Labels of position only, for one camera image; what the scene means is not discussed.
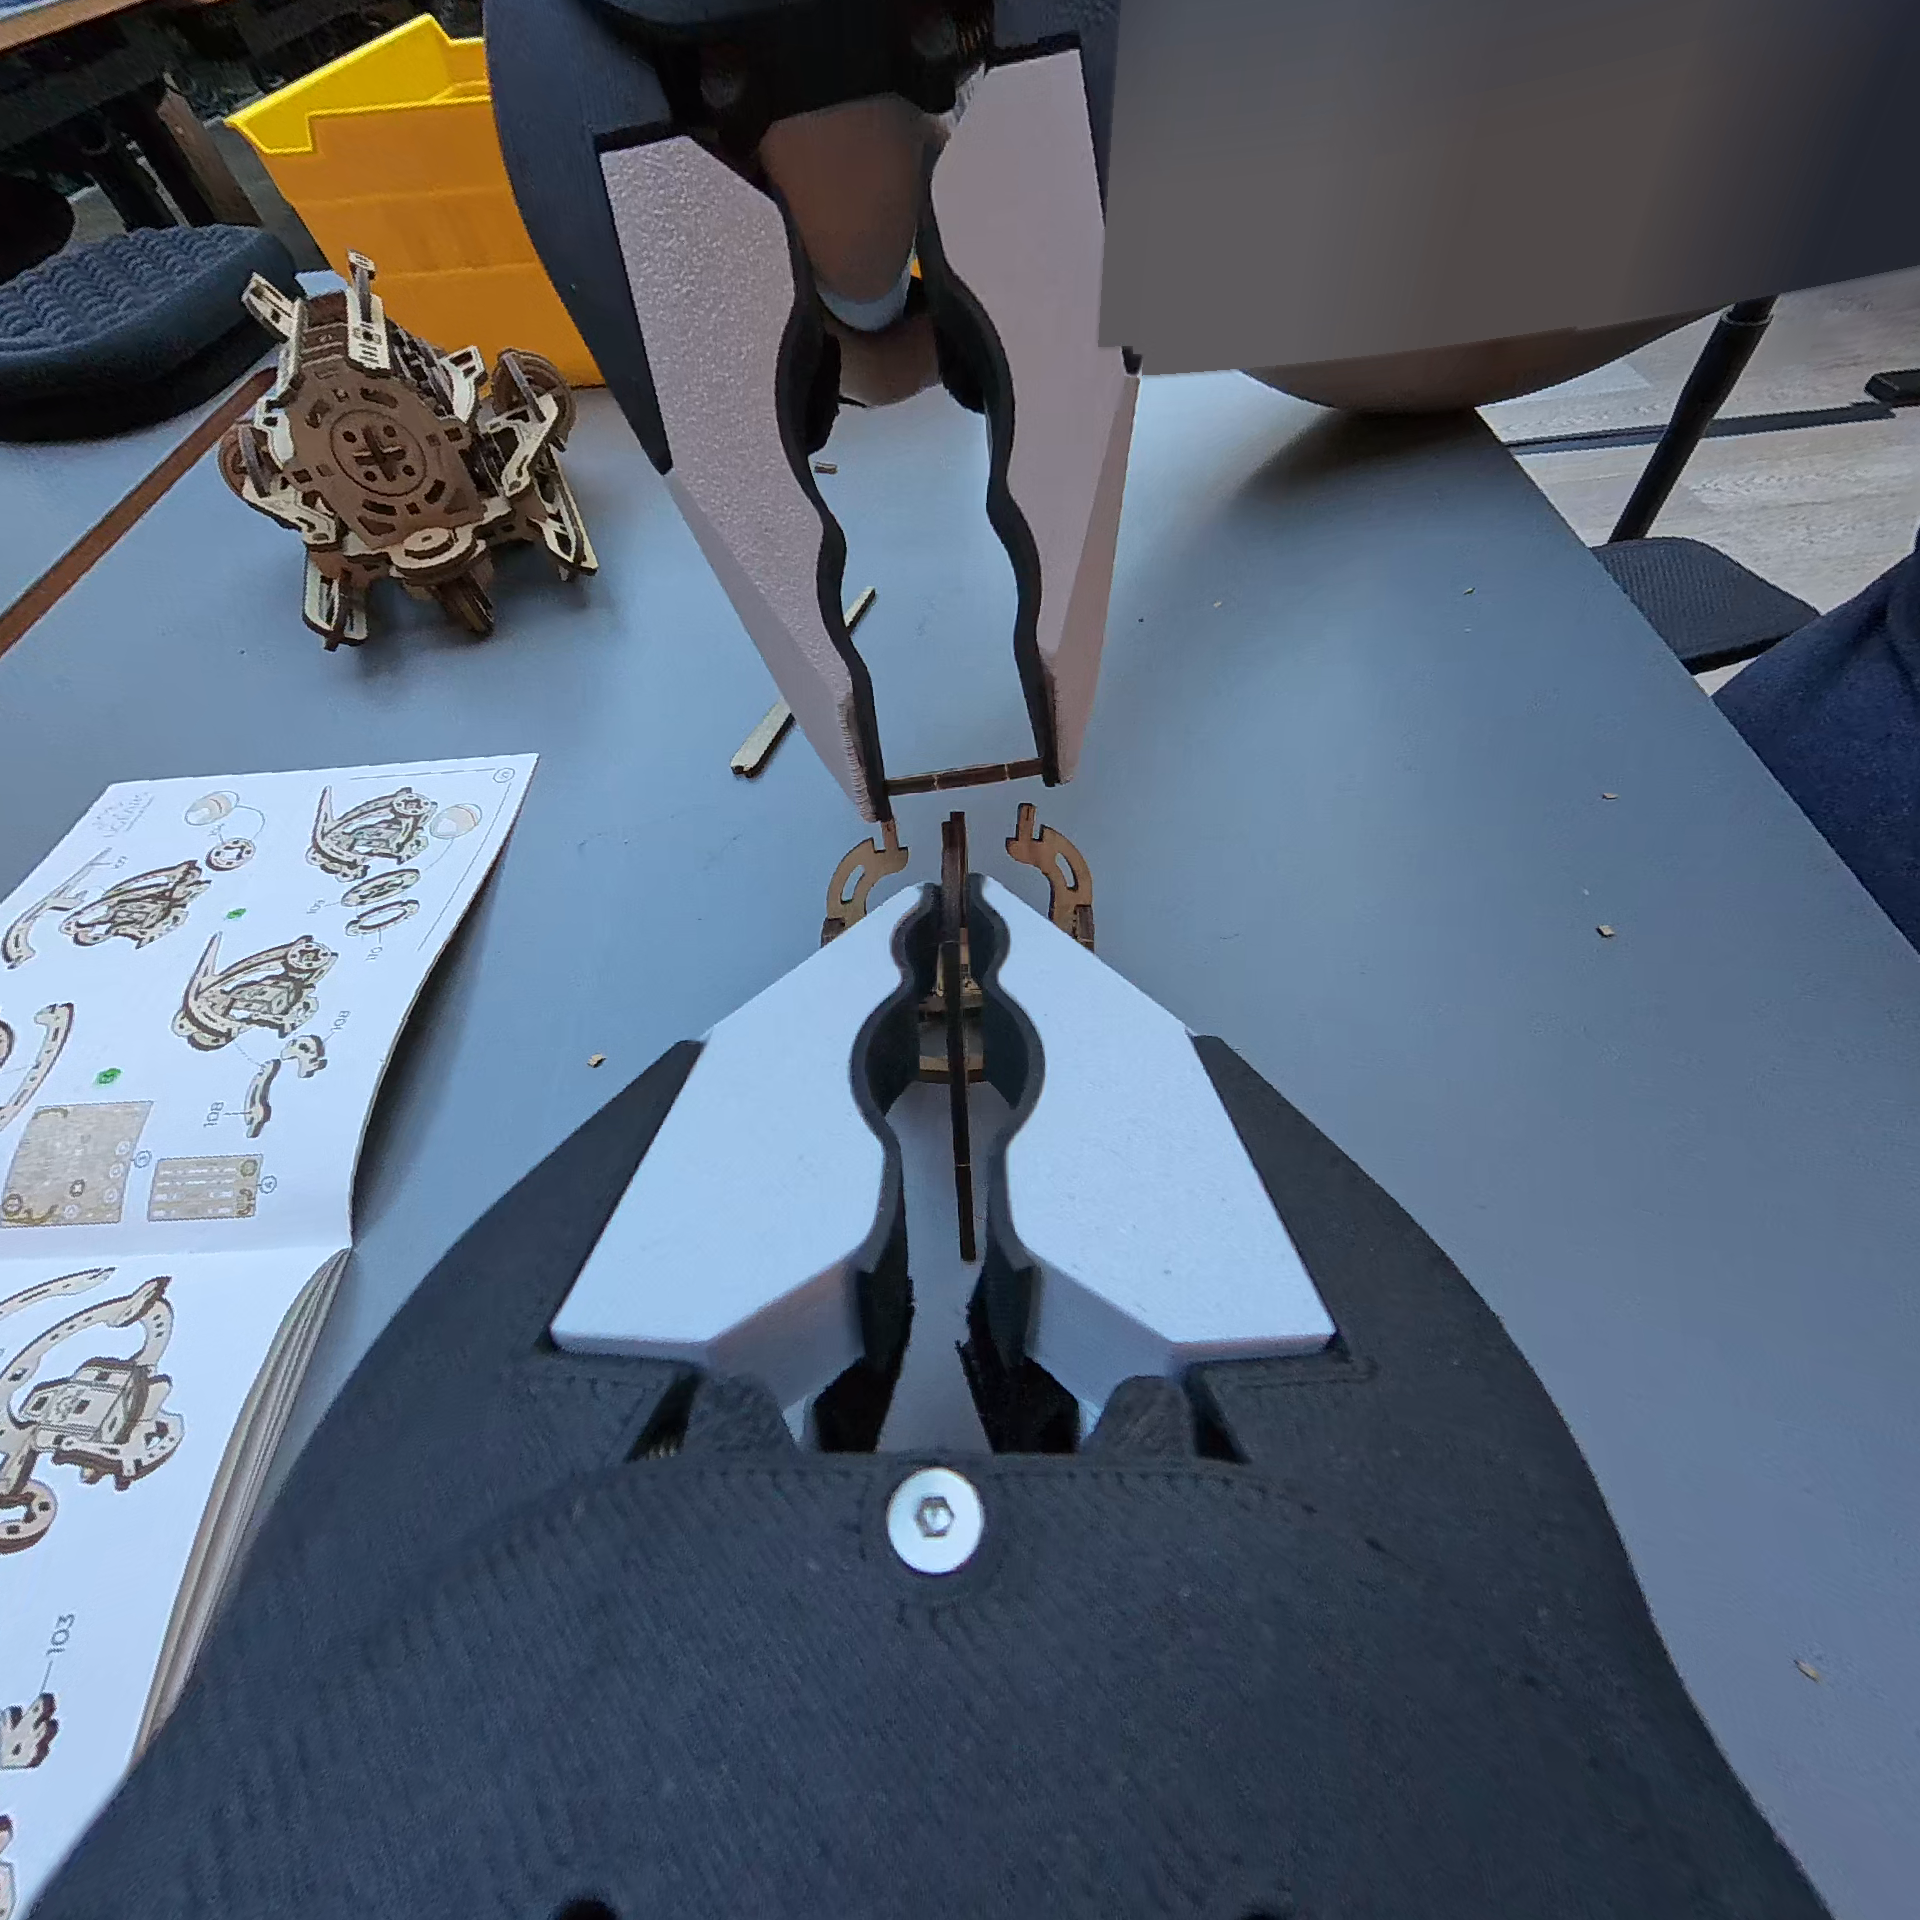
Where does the person's navy clothing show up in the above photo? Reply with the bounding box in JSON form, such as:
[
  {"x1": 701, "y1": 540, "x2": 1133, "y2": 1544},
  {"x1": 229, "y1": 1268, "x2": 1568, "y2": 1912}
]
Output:
[{"x1": 1710, "y1": 555, "x2": 1920, "y2": 992}]

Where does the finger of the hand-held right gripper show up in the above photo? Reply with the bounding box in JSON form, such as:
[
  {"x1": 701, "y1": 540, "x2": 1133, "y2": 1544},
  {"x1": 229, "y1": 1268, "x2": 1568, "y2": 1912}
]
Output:
[
  {"x1": 596, "y1": 137, "x2": 895, "y2": 826},
  {"x1": 919, "y1": 42, "x2": 1142, "y2": 788}
]

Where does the person's right hand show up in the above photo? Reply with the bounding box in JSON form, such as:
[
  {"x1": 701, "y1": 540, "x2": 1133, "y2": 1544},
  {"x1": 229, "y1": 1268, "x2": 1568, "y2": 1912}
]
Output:
[{"x1": 829, "y1": 323, "x2": 947, "y2": 410}]

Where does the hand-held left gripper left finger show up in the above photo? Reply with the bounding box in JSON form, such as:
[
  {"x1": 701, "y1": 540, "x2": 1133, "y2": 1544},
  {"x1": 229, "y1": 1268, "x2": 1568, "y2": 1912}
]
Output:
[{"x1": 549, "y1": 882, "x2": 943, "y2": 1455}]

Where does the black chair armrest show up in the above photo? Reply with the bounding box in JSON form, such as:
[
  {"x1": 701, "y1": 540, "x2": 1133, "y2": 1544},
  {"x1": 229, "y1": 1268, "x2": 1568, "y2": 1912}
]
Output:
[{"x1": 1591, "y1": 537, "x2": 1819, "y2": 678}]

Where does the black mesh cushion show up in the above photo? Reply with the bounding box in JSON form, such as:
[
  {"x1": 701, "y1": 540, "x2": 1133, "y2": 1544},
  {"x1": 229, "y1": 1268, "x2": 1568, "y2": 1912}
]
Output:
[{"x1": 0, "y1": 222, "x2": 302, "y2": 441}]

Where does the black metal frame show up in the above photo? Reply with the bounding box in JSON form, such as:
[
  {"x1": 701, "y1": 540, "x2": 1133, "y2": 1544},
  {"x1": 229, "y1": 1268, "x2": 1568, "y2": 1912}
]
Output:
[{"x1": 1477, "y1": 297, "x2": 1920, "y2": 545}]

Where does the large wooden mechanical model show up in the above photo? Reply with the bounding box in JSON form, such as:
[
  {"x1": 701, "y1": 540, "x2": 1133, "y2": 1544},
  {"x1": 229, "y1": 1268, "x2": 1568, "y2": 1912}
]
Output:
[{"x1": 216, "y1": 252, "x2": 601, "y2": 650}]

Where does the small wooden model assembly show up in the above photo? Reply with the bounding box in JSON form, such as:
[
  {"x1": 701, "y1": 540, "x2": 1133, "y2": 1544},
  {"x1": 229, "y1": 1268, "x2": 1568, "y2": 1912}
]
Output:
[{"x1": 823, "y1": 802, "x2": 1097, "y2": 1081}]

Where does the yellow storage bin stack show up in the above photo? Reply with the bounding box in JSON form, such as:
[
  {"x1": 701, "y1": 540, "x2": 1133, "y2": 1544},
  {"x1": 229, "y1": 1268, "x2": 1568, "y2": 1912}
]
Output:
[{"x1": 223, "y1": 16, "x2": 601, "y2": 394}]

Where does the open instruction booklet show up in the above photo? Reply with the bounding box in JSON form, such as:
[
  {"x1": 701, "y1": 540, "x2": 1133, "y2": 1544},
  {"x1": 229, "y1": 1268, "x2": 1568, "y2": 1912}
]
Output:
[{"x1": 0, "y1": 755, "x2": 540, "y2": 1920}]

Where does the thin wooden stick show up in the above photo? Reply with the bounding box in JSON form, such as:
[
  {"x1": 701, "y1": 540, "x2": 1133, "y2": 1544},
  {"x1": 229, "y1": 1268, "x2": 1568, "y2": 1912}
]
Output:
[{"x1": 728, "y1": 586, "x2": 879, "y2": 779}]

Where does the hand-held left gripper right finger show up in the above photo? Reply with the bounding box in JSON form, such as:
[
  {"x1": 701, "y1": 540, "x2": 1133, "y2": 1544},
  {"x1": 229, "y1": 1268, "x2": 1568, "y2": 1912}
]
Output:
[{"x1": 959, "y1": 874, "x2": 1339, "y2": 1455}]

